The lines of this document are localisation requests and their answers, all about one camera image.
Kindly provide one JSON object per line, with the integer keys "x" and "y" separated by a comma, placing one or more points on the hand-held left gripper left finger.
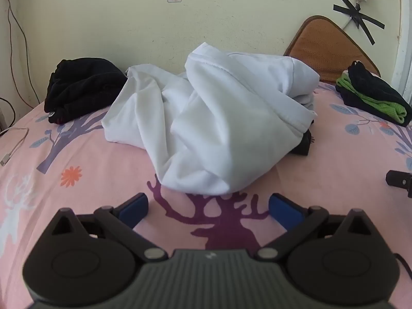
{"x": 135, "y": 210}

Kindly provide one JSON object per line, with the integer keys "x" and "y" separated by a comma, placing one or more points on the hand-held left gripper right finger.
{"x": 283, "y": 210}

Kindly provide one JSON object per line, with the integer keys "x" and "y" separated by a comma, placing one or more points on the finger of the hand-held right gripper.
{"x": 399, "y": 179}

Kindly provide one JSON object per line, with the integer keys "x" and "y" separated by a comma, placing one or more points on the white garment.
{"x": 206, "y": 119}

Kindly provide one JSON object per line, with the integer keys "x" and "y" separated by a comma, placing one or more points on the pink printed bedsheet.
{"x": 96, "y": 180}

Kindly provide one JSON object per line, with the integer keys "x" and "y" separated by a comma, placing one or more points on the small dark cloth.
{"x": 303, "y": 144}

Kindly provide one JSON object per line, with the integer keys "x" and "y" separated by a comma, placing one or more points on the green folded garment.
{"x": 391, "y": 109}

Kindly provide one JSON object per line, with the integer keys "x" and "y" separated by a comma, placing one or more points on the black folded garment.
{"x": 375, "y": 82}
{"x": 354, "y": 99}

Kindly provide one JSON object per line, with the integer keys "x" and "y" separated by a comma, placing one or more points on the black crumpled garment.
{"x": 80, "y": 87}

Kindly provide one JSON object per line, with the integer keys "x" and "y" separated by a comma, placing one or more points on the brown mesh mat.
{"x": 325, "y": 51}

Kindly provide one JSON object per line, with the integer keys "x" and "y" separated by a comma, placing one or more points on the black tape cross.
{"x": 357, "y": 16}

